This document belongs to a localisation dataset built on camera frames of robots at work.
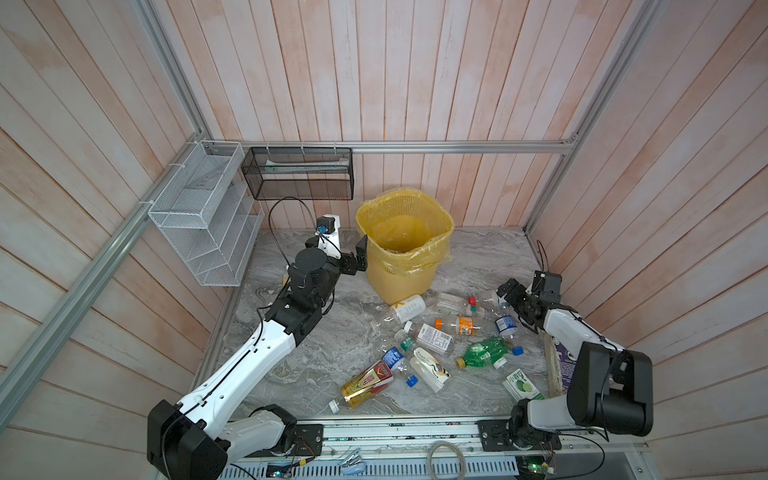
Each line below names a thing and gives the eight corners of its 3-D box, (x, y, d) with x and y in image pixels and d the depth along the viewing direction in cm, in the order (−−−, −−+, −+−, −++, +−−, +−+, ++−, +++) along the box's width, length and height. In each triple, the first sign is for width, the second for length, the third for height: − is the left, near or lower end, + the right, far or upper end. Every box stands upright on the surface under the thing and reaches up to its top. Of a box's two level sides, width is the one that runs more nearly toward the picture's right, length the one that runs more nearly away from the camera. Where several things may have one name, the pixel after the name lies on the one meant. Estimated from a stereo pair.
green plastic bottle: (456, 368, 86) (459, 364, 84) (452, 342, 91) (454, 337, 89) (508, 368, 86) (512, 364, 84) (500, 342, 91) (504, 337, 89)
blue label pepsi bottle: (403, 393, 82) (404, 388, 78) (381, 358, 88) (381, 352, 84) (418, 383, 83) (419, 378, 80) (395, 350, 89) (396, 343, 86)
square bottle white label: (399, 338, 92) (400, 333, 89) (408, 321, 96) (408, 316, 93) (445, 360, 88) (447, 355, 85) (452, 341, 91) (454, 336, 89)
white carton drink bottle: (435, 395, 82) (438, 389, 77) (405, 363, 87) (407, 356, 83) (448, 382, 84) (452, 375, 80) (418, 352, 90) (420, 344, 85)
